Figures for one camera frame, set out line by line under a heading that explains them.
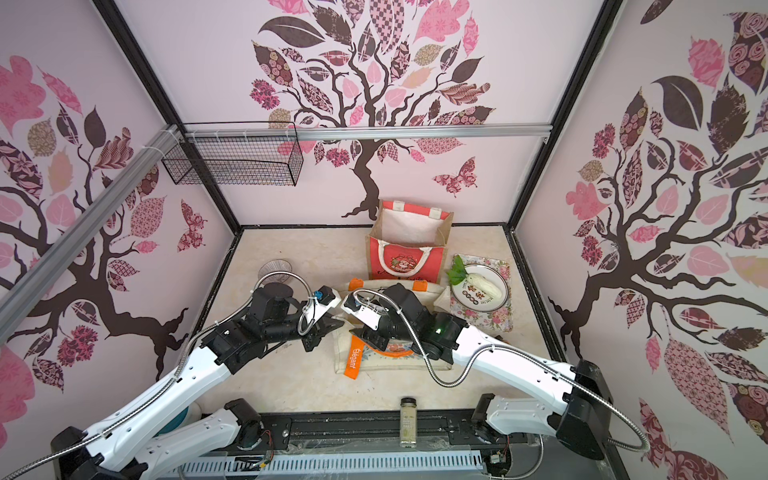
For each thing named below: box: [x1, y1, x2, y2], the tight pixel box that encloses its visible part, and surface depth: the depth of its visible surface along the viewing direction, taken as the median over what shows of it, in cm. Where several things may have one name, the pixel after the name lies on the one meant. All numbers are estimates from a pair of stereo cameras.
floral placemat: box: [450, 255, 513, 332], surface depth 98 cm
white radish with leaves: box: [446, 255, 503, 299], surface depth 102 cm
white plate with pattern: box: [451, 263, 509, 312], surface depth 101 cm
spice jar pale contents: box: [400, 397, 417, 449], surface depth 74 cm
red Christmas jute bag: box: [366, 200, 454, 284], surface depth 97 cm
